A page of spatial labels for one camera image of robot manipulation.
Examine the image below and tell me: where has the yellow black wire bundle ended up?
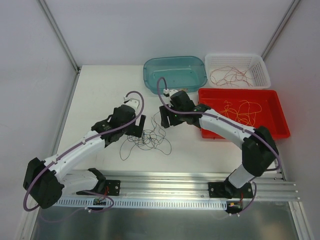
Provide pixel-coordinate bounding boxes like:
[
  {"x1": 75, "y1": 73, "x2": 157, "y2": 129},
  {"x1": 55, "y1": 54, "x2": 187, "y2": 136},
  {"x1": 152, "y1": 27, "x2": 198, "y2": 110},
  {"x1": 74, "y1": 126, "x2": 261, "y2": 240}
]
[{"x1": 118, "y1": 111, "x2": 173, "y2": 162}]

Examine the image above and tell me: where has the thin yellow wire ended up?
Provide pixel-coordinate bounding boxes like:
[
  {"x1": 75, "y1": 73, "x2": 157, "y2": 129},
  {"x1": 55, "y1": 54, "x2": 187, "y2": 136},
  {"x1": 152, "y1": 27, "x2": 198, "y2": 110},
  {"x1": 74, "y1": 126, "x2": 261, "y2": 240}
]
[
  {"x1": 234, "y1": 107, "x2": 258, "y2": 127},
  {"x1": 236, "y1": 99, "x2": 263, "y2": 126},
  {"x1": 222, "y1": 100, "x2": 241, "y2": 123}
]

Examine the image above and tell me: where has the thin red wire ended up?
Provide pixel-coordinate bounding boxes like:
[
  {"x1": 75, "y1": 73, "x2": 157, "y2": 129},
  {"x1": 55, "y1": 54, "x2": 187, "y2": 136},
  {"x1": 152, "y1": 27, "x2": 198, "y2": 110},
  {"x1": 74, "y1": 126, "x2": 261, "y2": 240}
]
[
  {"x1": 209, "y1": 65, "x2": 251, "y2": 88},
  {"x1": 212, "y1": 66, "x2": 253, "y2": 88},
  {"x1": 224, "y1": 65, "x2": 255, "y2": 88}
]

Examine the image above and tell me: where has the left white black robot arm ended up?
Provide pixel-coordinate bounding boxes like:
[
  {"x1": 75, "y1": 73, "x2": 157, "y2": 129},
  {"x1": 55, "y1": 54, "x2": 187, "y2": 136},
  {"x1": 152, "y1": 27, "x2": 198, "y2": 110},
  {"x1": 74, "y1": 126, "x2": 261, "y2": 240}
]
[{"x1": 23, "y1": 99, "x2": 146, "y2": 212}]

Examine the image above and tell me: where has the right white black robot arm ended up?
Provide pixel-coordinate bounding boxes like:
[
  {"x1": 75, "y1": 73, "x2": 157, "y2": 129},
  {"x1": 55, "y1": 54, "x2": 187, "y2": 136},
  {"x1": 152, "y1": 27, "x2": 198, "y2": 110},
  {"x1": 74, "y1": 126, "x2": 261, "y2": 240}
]
[{"x1": 158, "y1": 88, "x2": 279, "y2": 199}]

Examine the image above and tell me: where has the teal transparent plastic bin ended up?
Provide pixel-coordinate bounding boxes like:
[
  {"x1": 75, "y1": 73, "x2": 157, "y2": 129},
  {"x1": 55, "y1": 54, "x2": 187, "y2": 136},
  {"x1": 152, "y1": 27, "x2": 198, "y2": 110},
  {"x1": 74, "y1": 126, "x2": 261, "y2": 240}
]
[{"x1": 142, "y1": 56, "x2": 208, "y2": 95}]

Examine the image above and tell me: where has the white perforated plastic basket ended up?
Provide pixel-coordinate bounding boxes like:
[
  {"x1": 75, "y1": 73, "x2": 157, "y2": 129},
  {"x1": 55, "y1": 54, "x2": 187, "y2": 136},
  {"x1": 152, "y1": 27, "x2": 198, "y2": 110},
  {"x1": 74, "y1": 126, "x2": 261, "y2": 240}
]
[{"x1": 204, "y1": 53, "x2": 271, "y2": 90}]

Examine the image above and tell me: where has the red plastic tray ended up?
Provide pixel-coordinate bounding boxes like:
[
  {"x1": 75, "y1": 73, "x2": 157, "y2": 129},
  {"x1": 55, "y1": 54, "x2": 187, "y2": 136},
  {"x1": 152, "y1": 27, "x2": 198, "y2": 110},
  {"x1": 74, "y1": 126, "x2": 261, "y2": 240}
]
[{"x1": 198, "y1": 88, "x2": 291, "y2": 140}]

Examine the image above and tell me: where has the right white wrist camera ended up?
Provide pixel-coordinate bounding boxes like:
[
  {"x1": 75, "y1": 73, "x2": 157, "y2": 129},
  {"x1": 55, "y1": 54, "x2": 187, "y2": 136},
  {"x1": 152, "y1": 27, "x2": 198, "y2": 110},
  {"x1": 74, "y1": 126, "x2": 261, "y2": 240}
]
[{"x1": 163, "y1": 88, "x2": 178, "y2": 97}]

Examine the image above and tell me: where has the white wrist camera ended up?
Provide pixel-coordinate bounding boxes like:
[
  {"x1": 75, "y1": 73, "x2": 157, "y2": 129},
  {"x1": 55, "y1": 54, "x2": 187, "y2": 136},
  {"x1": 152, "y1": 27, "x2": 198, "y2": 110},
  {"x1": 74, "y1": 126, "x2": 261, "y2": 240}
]
[
  {"x1": 123, "y1": 97, "x2": 140, "y2": 111},
  {"x1": 163, "y1": 88, "x2": 178, "y2": 97}
]

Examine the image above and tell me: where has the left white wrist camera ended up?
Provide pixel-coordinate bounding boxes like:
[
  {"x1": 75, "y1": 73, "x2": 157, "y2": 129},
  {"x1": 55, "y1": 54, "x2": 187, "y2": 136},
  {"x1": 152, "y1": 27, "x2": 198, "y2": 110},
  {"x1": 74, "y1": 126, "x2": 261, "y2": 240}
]
[{"x1": 123, "y1": 97, "x2": 140, "y2": 111}]

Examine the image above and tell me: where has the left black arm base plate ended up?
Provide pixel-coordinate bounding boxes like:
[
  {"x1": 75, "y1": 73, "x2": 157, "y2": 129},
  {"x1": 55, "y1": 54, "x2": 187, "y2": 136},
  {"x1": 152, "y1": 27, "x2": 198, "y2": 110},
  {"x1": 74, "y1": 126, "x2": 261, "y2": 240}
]
[{"x1": 102, "y1": 179, "x2": 121, "y2": 196}]

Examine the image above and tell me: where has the white slotted cable duct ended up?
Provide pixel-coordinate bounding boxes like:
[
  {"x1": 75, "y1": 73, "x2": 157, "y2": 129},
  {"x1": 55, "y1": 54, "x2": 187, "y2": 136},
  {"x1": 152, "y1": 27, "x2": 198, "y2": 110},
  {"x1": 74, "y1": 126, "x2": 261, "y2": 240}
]
[{"x1": 54, "y1": 196, "x2": 227, "y2": 211}]

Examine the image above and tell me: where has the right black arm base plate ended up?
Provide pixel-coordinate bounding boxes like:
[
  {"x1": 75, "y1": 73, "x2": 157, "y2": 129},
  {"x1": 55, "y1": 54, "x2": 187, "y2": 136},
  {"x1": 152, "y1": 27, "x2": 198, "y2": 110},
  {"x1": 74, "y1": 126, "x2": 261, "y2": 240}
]
[{"x1": 208, "y1": 181, "x2": 253, "y2": 199}]

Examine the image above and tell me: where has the left aluminium frame post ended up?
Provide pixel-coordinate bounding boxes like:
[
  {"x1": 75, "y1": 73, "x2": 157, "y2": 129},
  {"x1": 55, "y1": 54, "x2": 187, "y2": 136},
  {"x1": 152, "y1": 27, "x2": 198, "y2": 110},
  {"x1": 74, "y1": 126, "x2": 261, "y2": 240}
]
[{"x1": 37, "y1": 0, "x2": 80, "y2": 73}]

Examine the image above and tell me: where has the aluminium frame post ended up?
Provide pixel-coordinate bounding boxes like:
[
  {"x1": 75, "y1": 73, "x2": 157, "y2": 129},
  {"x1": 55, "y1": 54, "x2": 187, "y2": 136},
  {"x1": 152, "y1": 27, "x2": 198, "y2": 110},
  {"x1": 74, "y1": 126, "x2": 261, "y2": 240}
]
[
  {"x1": 37, "y1": 0, "x2": 80, "y2": 73},
  {"x1": 261, "y1": 0, "x2": 302, "y2": 61}
]

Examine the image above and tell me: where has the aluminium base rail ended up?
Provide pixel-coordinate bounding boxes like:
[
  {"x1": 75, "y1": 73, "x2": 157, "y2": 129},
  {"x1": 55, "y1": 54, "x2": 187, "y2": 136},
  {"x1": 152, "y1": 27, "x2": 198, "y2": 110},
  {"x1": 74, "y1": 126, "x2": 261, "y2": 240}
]
[{"x1": 102, "y1": 170, "x2": 302, "y2": 202}]

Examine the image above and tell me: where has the right aluminium frame post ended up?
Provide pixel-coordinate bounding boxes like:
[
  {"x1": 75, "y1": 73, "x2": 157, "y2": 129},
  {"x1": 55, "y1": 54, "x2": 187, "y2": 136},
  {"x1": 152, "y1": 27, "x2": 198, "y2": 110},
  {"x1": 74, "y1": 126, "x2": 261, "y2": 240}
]
[{"x1": 261, "y1": 0, "x2": 302, "y2": 61}]

